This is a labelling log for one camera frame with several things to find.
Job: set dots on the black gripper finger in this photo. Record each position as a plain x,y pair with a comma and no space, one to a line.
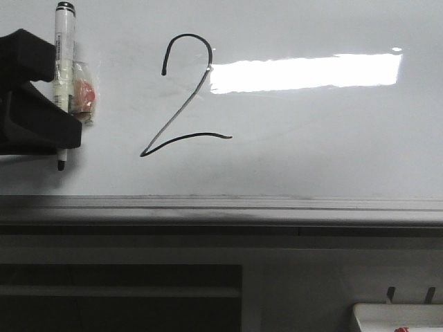
32,125
25,57

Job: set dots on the white black-tipped whiteboard marker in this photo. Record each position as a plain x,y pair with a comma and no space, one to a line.
63,86

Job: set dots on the red magnet taped to marker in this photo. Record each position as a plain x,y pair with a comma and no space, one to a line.
83,106

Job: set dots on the dark vent panel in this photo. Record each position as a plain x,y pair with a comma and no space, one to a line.
121,297

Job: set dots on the white tray with red item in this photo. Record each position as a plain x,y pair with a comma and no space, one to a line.
396,317

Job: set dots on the left metal hook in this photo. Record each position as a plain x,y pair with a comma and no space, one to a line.
390,294

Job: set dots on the metal hook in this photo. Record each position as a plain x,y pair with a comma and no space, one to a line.
390,294
430,295

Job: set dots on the right metal hook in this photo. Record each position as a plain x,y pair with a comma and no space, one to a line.
430,295

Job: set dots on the white whiteboard with frame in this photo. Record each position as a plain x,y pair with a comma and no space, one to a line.
272,113

